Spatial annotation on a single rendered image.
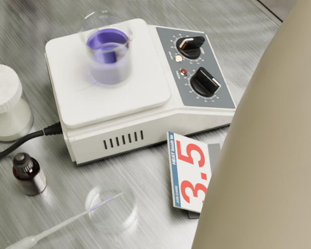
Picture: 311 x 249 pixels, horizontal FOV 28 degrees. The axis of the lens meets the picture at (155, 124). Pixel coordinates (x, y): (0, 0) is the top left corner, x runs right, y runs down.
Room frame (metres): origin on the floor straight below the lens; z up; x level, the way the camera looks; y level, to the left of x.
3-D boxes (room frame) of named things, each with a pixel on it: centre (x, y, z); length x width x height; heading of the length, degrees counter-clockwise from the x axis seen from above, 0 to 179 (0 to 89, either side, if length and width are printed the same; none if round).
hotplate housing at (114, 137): (0.41, 0.02, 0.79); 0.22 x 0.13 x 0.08; 101
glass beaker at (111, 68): (0.40, 0.04, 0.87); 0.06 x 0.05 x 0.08; 67
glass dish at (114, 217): (0.27, 0.06, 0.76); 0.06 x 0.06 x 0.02
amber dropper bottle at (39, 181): (0.32, 0.15, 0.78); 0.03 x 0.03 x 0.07
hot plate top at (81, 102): (0.41, 0.05, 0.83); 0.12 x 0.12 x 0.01; 11
